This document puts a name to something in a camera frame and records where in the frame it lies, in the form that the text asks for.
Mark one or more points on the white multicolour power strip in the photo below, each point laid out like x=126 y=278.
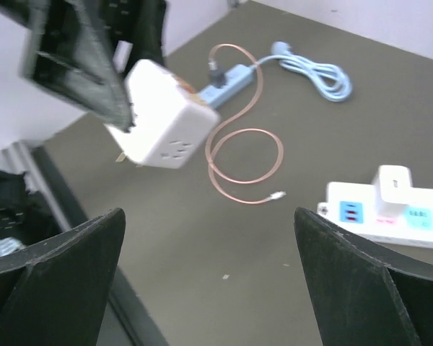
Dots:
x=352 y=207

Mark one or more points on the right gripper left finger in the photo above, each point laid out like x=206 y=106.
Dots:
x=55 y=292

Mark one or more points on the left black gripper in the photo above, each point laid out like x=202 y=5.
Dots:
x=81 y=51

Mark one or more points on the small white plug adapter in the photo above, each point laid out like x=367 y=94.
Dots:
x=170 y=119

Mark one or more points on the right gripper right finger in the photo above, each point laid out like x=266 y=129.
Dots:
x=363 y=293

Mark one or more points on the grey usb wall adapter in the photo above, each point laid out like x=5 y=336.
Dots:
x=217 y=75

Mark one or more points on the light blue power strip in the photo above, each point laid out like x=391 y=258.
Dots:
x=284 y=70

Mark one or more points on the white charger block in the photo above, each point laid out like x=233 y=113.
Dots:
x=392 y=185

